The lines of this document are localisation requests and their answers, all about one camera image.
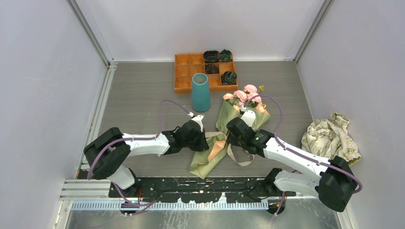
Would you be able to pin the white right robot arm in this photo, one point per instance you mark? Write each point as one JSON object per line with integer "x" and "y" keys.
{"x": 329, "y": 180}

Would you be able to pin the dark rolled cloth middle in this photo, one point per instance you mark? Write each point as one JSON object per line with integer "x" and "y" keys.
{"x": 211, "y": 68}

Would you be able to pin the aluminium frame rail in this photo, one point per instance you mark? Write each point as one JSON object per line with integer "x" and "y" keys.
{"x": 97, "y": 195}

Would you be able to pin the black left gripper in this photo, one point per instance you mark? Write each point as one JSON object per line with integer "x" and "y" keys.
{"x": 203, "y": 145}

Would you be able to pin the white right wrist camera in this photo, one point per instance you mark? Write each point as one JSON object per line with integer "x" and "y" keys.
{"x": 248, "y": 116}

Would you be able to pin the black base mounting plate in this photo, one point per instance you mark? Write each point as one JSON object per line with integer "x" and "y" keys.
{"x": 202, "y": 189}

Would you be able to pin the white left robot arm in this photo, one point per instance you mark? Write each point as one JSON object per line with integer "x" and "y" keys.
{"x": 107, "y": 153}

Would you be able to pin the dark rolled cloth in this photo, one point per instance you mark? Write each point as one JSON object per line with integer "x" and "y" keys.
{"x": 226, "y": 56}
{"x": 229, "y": 78}
{"x": 211, "y": 56}
{"x": 211, "y": 68}

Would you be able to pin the pink flower bunch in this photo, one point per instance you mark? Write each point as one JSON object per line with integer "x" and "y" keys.
{"x": 239, "y": 97}

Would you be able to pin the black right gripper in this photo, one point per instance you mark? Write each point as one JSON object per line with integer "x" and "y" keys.
{"x": 231, "y": 140}

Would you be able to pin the green and peach wrapping paper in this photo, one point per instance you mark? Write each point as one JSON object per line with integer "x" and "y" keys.
{"x": 204, "y": 162}

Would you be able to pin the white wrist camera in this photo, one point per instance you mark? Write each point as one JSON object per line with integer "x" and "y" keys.
{"x": 198, "y": 119}
{"x": 248, "y": 116}

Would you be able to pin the dark rolled cloth back right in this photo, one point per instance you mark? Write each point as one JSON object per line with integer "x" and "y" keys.
{"x": 226, "y": 56}

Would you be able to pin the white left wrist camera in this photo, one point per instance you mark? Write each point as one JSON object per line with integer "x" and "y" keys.
{"x": 198, "y": 119}

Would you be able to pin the dark rolled cloth front right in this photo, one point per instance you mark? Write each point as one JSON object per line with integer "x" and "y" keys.
{"x": 229, "y": 78}

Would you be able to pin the teal cylindrical vase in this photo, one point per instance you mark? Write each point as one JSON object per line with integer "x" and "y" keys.
{"x": 201, "y": 99}

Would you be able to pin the cream printed ribbon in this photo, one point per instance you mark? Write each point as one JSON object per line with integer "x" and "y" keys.
{"x": 220, "y": 145}

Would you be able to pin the dark rolled cloth back left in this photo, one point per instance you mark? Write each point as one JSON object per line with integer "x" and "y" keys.
{"x": 211, "y": 56}

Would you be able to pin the orange wooden compartment tray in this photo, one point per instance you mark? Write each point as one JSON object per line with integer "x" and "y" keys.
{"x": 186, "y": 65}

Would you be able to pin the cream green printed cloth bag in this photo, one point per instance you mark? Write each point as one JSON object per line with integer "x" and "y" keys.
{"x": 329, "y": 138}

